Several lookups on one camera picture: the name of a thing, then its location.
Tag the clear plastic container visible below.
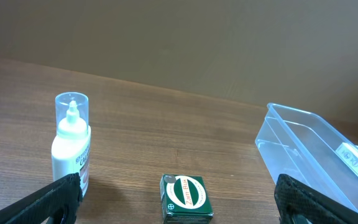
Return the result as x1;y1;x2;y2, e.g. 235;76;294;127
255;103;358;213

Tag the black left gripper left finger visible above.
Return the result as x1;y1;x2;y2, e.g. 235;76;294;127
0;173;83;224

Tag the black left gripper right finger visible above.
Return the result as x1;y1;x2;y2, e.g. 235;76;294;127
274;174;358;224

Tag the white lotion bottle clear cap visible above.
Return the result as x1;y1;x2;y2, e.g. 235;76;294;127
51;92;91;194

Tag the green Zam-Buk box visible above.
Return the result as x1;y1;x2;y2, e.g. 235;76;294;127
160;174;214;224

